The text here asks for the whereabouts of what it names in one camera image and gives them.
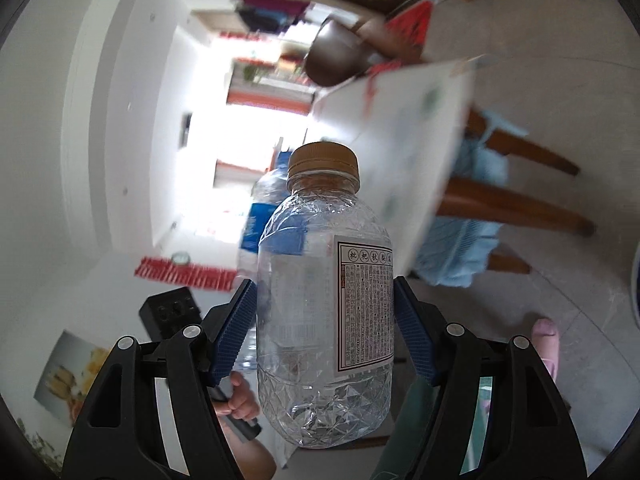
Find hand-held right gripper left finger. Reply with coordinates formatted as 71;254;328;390
62;279;259;480

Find light blue chair cushion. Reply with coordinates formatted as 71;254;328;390
414;109;529;289

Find dark brown chair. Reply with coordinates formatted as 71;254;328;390
304;15;397;89

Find hanging dark clothes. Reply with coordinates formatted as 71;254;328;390
235;0;312;32

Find clear bottle blue label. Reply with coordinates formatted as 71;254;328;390
235;167;302;377

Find table with white tablecloth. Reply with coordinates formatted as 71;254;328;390
310;57;477;282

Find person's left hand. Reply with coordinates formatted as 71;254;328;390
215;370;262;424

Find clear faceted bottle tan cap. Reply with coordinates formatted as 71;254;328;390
256;142;396;449

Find wooden chair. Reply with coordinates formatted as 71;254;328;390
435;108;597;276

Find red cloth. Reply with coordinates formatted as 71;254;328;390
384;0;434;57

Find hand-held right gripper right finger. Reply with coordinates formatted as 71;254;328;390
393;275;589;480

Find wall picture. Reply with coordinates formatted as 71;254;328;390
33;330;114;429

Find red fringed decoration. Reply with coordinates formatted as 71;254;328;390
133;255;239;292

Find pink slipper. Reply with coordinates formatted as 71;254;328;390
530;317;562;377

